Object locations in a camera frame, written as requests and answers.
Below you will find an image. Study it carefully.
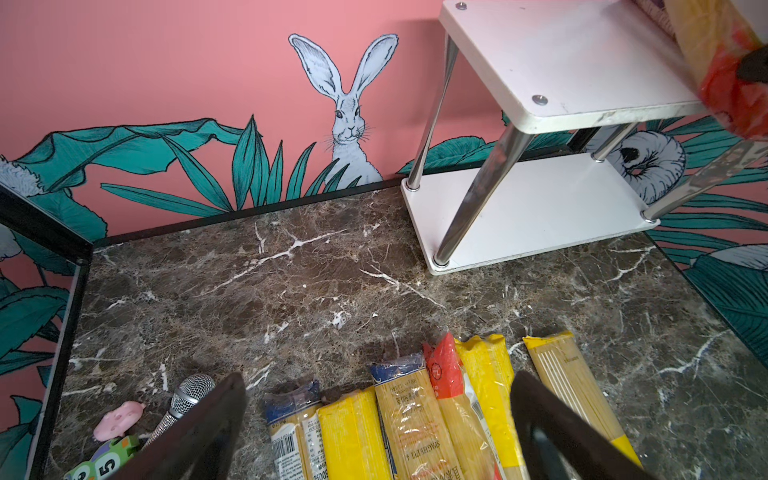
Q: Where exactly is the red yellow narrow spaghetti bag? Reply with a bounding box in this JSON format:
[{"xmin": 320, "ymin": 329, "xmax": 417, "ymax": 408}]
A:
[{"xmin": 423, "ymin": 333, "xmax": 502, "ymax": 479}]

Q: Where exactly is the green number toy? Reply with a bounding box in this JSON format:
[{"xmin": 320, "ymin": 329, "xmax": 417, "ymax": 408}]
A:
[{"xmin": 63, "ymin": 435, "xmax": 141, "ymax": 480}]

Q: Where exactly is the clear blue-end spaghetti bag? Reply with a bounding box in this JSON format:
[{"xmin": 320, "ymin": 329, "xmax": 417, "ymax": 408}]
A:
[{"xmin": 264, "ymin": 380, "xmax": 328, "ymax": 480}]

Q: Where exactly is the blue-bottom spaghetti bag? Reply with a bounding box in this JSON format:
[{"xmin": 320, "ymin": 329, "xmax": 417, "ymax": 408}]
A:
[{"xmin": 370, "ymin": 353, "xmax": 463, "ymax": 479}]

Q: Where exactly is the yellow label spaghetti bag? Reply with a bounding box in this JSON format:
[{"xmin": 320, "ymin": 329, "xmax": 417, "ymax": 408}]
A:
[{"xmin": 318, "ymin": 386, "xmax": 393, "ymax": 480}]

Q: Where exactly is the yellow-end spaghetti bag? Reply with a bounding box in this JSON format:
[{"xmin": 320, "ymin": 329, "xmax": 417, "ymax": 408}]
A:
[{"xmin": 523, "ymin": 331, "xmax": 643, "ymax": 468}]

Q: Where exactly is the blue portrait spaghetti bag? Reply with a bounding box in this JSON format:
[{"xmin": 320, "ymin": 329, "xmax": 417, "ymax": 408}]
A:
[{"xmin": 633, "ymin": 0, "xmax": 676, "ymax": 40}]

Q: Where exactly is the glitter silver microphone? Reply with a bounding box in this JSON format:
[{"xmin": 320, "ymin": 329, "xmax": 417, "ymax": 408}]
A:
[{"xmin": 145, "ymin": 373, "xmax": 216, "ymax": 447}]

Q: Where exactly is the plain yellow spaghetti bag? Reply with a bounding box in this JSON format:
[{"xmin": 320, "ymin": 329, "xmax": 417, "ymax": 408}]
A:
[{"xmin": 455, "ymin": 334, "xmax": 530, "ymax": 479}]

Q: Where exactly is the white two-tier shelf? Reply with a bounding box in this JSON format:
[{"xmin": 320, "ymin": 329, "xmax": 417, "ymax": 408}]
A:
[{"xmin": 401, "ymin": 1, "xmax": 767, "ymax": 275}]

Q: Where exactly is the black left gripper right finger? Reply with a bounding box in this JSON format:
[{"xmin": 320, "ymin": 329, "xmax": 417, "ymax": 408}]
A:
[{"xmin": 511, "ymin": 371, "xmax": 653, "ymax": 479}]

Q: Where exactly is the pink pig toy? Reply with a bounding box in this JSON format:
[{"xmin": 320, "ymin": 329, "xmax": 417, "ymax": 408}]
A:
[{"xmin": 93, "ymin": 401, "xmax": 145, "ymax": 442}]

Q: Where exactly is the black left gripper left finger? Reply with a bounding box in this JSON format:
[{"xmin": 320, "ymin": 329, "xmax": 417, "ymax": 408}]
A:
[{"xmin": 112, "ymin": 373, "xmax": 247, "ymax": 479}]

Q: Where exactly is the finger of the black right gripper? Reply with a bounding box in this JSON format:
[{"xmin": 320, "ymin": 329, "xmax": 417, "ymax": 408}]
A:
[{"xmin": 736, "ymin": 45, "xmax": 768, "ymax": 84}]

